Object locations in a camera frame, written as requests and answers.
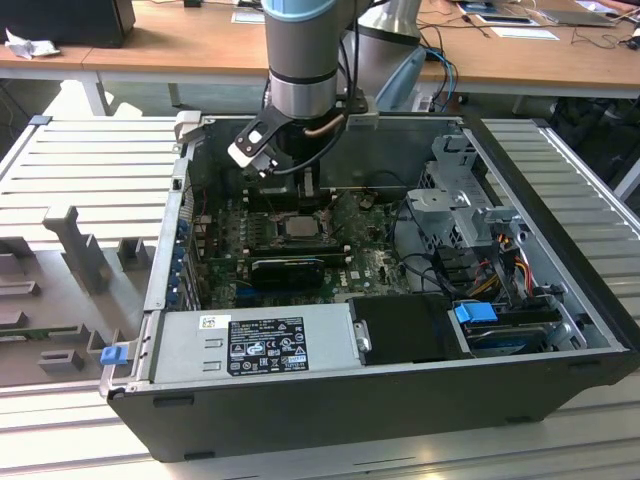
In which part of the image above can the silver green CPU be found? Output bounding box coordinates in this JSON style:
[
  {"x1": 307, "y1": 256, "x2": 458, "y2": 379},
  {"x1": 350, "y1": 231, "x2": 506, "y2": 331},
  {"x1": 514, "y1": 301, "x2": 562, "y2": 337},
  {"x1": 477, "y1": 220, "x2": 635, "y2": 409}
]
[{"x1": 283, "y1": 217, "x2": 322, "y2": 238}]

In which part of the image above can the CPU socket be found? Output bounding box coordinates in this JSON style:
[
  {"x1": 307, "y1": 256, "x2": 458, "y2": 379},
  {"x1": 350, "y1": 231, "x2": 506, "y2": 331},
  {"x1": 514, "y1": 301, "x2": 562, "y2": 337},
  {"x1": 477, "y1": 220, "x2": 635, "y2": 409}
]
[{"x1": 269, "y1": 214, "x2": 337, "y2": 242}]

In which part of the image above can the black RAM slot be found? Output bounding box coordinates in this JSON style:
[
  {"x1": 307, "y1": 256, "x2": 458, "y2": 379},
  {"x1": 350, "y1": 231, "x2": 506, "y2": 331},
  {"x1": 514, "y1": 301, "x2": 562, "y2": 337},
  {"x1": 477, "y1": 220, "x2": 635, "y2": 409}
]
[
  {"x1": 249, "y1": 239, "x2": 346, "y2": 249},
  {"x1": 249, "y1": 245, "x2": 347, "y2": 257}
]

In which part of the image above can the pale blue teach pendant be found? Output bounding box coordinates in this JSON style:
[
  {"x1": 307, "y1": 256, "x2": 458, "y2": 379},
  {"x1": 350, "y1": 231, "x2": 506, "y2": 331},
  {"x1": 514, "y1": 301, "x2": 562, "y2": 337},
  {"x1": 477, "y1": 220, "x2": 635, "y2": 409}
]
[{"x1": 375, "y1": 45, "x2": 427, "y2": 112}]

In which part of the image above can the grey case latch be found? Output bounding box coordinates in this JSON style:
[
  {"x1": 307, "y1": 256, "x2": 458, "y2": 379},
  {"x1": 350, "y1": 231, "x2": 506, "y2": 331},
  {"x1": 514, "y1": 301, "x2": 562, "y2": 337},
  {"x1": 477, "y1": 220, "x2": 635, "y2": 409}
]
[{"x1": 173, "y1": 110, "x2": 202, "y2": 147}]

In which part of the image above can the black graphics card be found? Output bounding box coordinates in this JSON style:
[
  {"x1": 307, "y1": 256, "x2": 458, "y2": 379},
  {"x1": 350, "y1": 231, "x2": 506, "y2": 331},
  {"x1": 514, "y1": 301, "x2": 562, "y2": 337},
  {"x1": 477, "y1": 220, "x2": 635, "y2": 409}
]
[{"x1": 248, "y1": 256, "x2": 327, "y2": 290}]

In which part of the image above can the green motherboard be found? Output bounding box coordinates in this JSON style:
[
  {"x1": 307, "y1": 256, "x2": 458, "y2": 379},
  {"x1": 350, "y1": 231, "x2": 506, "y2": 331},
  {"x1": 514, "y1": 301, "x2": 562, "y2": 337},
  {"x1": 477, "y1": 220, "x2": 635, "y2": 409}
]
[{"x1": 192, "y1": 189, "x2": 419, "y2": 310}]

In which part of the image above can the wooden desk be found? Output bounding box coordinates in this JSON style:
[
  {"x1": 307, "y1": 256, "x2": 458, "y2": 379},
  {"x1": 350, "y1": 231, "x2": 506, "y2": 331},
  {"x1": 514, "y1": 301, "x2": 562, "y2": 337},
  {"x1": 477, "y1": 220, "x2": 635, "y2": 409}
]
[
  {"x1": 82, "y1": 0, "x2": 640, "y2": 99},
  {"x1": 0, "y1": 29, "x2": 99, "y2": 81}
]

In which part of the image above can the grey metal drive cage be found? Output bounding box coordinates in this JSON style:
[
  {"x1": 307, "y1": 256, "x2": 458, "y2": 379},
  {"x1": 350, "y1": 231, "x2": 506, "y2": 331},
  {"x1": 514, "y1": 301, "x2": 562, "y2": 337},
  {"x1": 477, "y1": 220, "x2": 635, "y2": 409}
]
[{"x1": 403, "y1": 132, "x2": 531, "y2": 281}]

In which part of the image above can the black plastic shroud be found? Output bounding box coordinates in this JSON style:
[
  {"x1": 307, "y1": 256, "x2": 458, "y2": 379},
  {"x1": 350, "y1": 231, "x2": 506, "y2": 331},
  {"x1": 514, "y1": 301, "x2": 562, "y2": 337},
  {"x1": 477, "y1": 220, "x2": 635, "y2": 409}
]
[{"x1": 347, "y1": 293, "x2": 466, "y2": 365}]

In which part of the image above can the flat phone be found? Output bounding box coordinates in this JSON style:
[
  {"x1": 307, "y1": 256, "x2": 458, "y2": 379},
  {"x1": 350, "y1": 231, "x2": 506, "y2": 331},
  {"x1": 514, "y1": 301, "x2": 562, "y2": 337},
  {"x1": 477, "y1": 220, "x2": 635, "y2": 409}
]
[{"x1": 474, "y1": 13, "x2": 532, "y2": 26}]

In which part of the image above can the blue disk carrier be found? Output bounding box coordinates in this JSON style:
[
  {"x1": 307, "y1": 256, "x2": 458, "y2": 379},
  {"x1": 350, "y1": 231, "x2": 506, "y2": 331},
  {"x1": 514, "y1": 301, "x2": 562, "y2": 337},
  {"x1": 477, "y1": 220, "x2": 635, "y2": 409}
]
[{"x1": 452, "y1": 299, "x2": 500, "y2": 332}]

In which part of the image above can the grey power supply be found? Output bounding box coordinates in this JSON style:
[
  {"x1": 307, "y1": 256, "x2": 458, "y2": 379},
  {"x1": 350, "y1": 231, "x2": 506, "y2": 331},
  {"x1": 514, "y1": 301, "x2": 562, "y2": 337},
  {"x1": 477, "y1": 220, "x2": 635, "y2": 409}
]
[{"x1": 148, "y1": 305, "x2": 362, "y2": 385}]

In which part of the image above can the black box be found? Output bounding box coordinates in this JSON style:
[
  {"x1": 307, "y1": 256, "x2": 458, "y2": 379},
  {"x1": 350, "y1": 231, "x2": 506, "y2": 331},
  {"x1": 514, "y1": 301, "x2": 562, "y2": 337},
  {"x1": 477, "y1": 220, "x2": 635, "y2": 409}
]
[{"x1": 0, "y1": 0, "x2": 136, "y2": 50}]

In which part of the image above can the black grey PC case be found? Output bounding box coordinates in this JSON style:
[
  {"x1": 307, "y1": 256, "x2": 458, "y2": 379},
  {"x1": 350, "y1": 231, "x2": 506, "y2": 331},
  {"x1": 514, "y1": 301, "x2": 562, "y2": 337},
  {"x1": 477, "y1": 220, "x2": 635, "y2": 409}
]
[{"x1": 99, "y1": 113, "x2": 640, "y2": 464}]

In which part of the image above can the hard disk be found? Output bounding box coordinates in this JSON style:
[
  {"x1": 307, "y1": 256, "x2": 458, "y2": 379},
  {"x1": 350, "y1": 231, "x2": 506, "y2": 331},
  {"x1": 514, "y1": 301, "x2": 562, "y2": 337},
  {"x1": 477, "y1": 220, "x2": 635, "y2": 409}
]
[{"x1": 463, "y1": 322, "x2": 557, "y2": 358}]

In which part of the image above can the grey parts rack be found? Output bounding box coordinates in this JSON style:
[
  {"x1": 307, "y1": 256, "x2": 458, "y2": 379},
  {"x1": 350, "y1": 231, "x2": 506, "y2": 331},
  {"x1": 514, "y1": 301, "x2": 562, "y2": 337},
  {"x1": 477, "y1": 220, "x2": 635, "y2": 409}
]
[{"x1": 0, "y1": 204, "x2": 161, "y2": 389}]

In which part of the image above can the blue case latch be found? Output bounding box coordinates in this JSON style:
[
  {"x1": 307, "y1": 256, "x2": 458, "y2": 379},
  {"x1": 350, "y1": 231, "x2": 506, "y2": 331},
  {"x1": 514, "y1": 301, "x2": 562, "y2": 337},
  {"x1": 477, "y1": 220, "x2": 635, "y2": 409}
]
[{"x1": 99, "y1": 346, "x2": 127, "y2": 370}]

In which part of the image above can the grey laptop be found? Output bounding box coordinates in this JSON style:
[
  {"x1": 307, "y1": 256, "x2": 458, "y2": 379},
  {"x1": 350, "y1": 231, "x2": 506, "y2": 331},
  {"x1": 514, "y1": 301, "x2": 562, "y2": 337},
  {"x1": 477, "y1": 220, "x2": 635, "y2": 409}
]
[{"x1": 539, "y1": 7, "x2": 617, "y2": 27}]

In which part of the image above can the crumpled white paper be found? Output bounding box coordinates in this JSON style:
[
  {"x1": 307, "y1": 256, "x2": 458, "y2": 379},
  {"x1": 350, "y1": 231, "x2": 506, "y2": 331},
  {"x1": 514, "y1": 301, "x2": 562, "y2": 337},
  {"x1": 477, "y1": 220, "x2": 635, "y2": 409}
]
[{"x1": 3, "y1": 27, "x2": 62, "y2": 60}]

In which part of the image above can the bronze cable conduit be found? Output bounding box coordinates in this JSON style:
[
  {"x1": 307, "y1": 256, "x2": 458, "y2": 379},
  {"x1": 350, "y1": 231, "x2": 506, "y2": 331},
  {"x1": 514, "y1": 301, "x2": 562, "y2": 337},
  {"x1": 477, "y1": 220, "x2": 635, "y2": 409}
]
[{"x1": 303, "y1": 115, "x2": 347, "y2": 137}]

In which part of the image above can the black camera cable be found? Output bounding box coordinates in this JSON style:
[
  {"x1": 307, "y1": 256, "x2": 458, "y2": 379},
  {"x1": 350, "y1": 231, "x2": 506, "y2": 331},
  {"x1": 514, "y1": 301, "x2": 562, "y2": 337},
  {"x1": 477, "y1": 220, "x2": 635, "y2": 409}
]
[{"x1": 269, "y1": 148, "x2": 327, "y2": 176}]

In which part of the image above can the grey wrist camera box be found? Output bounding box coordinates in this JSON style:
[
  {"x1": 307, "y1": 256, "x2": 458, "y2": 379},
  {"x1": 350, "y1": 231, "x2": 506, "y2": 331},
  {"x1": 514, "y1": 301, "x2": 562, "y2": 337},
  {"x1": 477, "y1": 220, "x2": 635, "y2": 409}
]
[{"x1": 343, "y1": 92, "x2": 380, "y2": 132}]

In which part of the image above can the white camera on black bracket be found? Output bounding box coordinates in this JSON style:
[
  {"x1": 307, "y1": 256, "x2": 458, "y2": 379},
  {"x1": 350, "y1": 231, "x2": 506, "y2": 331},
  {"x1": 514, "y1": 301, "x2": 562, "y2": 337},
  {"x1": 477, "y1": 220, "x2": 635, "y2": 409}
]
[{"x1": 227, "y1": 104, "x2": 282, "y2": 177}]

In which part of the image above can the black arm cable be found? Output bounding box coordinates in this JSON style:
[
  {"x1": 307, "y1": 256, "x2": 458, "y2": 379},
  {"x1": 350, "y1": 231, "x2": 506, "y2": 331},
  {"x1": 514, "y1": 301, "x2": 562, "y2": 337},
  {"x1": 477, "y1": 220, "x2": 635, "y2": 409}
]
[{"x1": 335, "y1": 0, "x2": 381, "y2": 104}]

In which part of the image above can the thick black cable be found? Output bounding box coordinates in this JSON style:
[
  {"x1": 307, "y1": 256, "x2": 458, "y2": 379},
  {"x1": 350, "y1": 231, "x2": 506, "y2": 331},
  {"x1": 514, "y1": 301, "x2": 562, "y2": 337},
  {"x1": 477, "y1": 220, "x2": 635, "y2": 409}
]
[{"x1": 391, "y1": 199, "x2": 451, "y2": 296}]

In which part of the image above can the blue cable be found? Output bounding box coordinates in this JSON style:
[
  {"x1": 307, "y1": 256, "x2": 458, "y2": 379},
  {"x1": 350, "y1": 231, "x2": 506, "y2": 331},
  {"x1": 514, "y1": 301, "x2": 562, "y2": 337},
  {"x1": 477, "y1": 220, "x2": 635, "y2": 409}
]
[{"x1": 424, "y1": 47, "x2": 459, "y2": 104}]

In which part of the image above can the red power wire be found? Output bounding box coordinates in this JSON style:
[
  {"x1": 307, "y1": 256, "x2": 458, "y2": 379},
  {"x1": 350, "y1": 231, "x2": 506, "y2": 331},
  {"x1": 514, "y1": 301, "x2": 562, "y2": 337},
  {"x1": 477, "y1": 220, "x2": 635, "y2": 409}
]
[{"x1": 477, "y1": 253, "x2": 526, "y2": 275}]

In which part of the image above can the yellow power wire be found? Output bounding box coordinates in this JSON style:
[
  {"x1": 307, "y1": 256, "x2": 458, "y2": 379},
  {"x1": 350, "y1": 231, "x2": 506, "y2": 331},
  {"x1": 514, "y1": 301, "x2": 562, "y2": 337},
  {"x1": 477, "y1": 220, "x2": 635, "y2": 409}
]
[{"x1": 469, "y1": 257, "x2": 530, "y2": 297}]

